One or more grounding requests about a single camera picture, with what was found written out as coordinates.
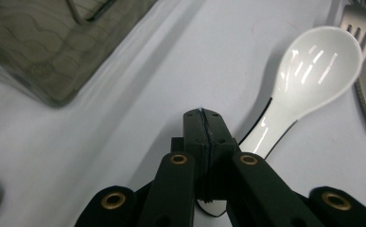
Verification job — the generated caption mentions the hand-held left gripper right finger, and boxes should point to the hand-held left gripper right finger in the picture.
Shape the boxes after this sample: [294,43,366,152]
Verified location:
[201,108,240,202]

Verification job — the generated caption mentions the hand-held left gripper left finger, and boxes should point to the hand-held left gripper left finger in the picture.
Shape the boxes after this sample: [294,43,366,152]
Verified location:
[170,108,209,202]

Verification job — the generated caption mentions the white ceramic spoon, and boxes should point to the white ceramic spoon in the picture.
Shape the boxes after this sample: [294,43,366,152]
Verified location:
[197,26,364,218]

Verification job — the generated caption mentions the transparent grey plastic bin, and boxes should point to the transparent grey plastic bin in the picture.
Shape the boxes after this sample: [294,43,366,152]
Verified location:
[0,0,158,108]

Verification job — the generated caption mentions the metal fork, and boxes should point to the metal fork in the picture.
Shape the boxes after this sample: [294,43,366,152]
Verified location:
[339,3,366,61]

